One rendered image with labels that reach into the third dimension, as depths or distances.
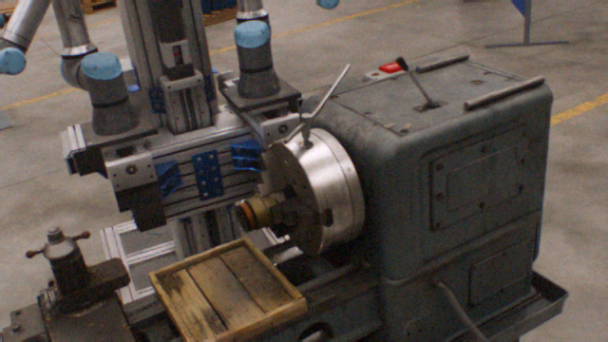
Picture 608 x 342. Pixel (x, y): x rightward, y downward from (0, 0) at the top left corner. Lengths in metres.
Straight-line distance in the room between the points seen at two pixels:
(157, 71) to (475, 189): 1.14
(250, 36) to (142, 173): 0.56
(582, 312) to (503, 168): 1.34
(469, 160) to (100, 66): 1.11
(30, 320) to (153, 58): 0.94
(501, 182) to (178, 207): 1.07
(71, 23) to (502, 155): 1.34
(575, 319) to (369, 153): 1.64
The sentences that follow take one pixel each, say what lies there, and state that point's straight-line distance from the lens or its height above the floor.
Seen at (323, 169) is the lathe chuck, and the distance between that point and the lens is 1.48.
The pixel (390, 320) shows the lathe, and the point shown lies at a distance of 1.73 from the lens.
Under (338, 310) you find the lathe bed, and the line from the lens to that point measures 1.66.
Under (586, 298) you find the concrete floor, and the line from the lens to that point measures 3.03.
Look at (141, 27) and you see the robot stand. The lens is 2.15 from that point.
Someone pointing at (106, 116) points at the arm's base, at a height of 1.22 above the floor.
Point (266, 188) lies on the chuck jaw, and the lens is 1.56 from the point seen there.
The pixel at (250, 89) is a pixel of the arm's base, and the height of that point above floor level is 1.19.
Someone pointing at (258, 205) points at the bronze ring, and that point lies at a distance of 1.53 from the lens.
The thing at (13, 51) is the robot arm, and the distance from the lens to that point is 1.85.
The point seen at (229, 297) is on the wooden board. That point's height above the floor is 0.89.
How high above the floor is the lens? 1.87
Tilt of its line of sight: 27 degrees down
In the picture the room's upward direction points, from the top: 7 degrees counter-clockwise
